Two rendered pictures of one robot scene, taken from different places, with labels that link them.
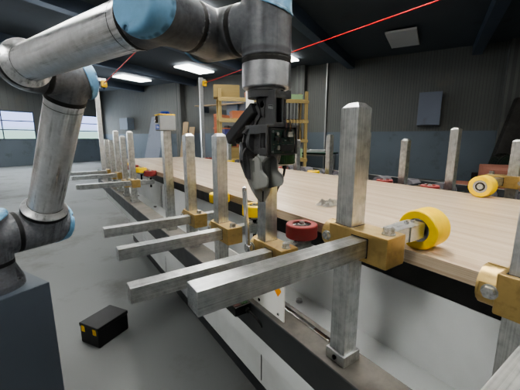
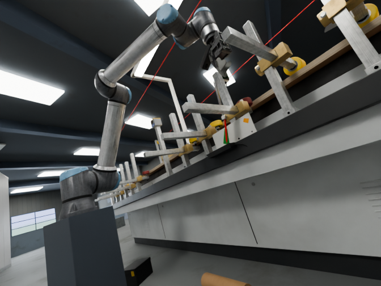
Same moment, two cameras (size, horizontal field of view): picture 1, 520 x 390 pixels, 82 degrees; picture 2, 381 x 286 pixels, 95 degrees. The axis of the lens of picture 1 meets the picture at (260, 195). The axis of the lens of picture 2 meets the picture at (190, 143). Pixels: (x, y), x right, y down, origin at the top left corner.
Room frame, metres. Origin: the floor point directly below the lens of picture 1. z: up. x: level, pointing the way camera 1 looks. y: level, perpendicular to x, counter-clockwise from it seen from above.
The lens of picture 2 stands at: (-0.11, 0.31, 0.55)
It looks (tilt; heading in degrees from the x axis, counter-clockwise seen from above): 14 degrees up; 355
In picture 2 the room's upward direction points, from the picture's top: 18 degrees counter-clockwise
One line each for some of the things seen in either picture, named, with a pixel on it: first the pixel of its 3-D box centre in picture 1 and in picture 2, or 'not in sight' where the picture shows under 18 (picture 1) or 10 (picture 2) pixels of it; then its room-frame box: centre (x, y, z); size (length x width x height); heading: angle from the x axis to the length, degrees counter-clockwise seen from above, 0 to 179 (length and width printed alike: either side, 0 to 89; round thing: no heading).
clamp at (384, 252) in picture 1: (359, 240); (271, 61); (0.49, -0.17, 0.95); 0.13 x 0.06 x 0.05; 35
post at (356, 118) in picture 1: (348, 241); (267, 66); (0.51, -0.16, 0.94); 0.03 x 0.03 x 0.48; 35
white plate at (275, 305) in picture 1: (252, 281); (231, 134); (0.73, 0.02, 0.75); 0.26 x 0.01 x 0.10; 35
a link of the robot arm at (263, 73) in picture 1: (268, 79); (211, 36); (0.59, -0.01, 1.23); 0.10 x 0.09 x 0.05; 124
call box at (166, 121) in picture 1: (165, 123); (156, 123); (1.34, 0.41, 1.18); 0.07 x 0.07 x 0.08; 35
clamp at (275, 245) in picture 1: (273, 250); (236, 112); (0.70, -0.03, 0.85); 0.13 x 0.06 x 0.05; 35
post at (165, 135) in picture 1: (168, 181); (163, 150); (1.35, 0.42, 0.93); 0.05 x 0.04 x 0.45; 35
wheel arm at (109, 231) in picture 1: (170, 222); (174, 151); (1.04, 0.32, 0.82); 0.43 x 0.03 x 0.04; 125
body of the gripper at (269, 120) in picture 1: (268, 124); (217, 47); (0.58, -0.02, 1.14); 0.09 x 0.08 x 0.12; 34
